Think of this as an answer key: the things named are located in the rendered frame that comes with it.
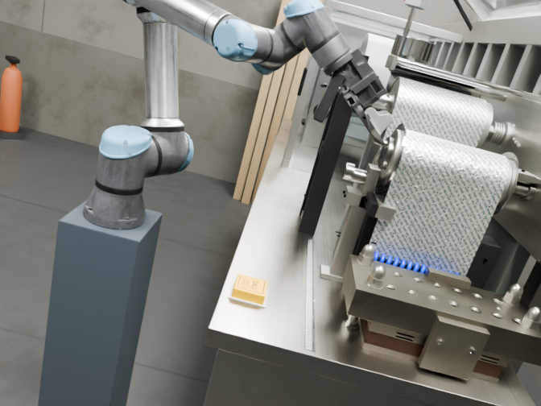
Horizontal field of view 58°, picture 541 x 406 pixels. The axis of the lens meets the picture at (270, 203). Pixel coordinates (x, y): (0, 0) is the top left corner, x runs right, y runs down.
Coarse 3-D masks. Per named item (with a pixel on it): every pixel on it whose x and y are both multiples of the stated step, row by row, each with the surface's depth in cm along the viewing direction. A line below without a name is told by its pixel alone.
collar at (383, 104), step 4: (388, 92) 130; (384, 96) 128; (388, 96) 128; (392, 96) 128; (380, 100) 128; (384, 100) 128; (388, 100) 128; (392, 100) 128; (372, 104) 128; (376, 104) 128; (380, 104) 128; (384, 104) 128; (388, 104) 128; (392, 104) 128; (376, 108) 129; (380, 108) 129; (384, 108) 128; (388, 108) 128
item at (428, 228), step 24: (408, 192) 106; (432, 192) 106; (408, 216) 108; (432, 216) 108; (456, 216) 107; (480, 216) 107; (384, 240) 110; (408, 240) 110; (432, 240) 109; (456, 240) 109; (480, 240) 109; (432, 264) 111; (456, 264) 111
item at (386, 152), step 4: (388, 140) 108; (392, 140) 108; (388, 144) 107; (392, 144) 107; (384, 148) 110; (388, 148) 107; (392, 148) 107; (380, 152) 114; (384, 152) 109; (388, 152) 106; (392, 152) 106; (380, 156) 112; (384, 156) 108; (388, 156) 107; (380, 160) 111; (384, 160) 107; (388, 160) 107; (380, 164) 110; (384, 164) 108; (388, 164) 108; (380, 168) 111; (384, 168) 110
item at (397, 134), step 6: (396, 132) 108; (396, 138) 107; (396, 144) 105; (396, 150) 104; (396, 156) 105; (390, 162) 106; (390, 168) 106; (510, 168) 105; (384, 174) 109; (510, 174) 105; (510, 180) 105; (504, 192) 105
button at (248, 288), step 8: (240, 280) 106; (248, 280) 107; (256, 280) 108; (264, 280) 109; (240, 288) 103; (248, 288) 104; (256, 288) 105; (264, 288) 106; (232, 296) 103; (240, 296) 103; (248, 296) 103; (256, 296) 103; (264, 296) 103
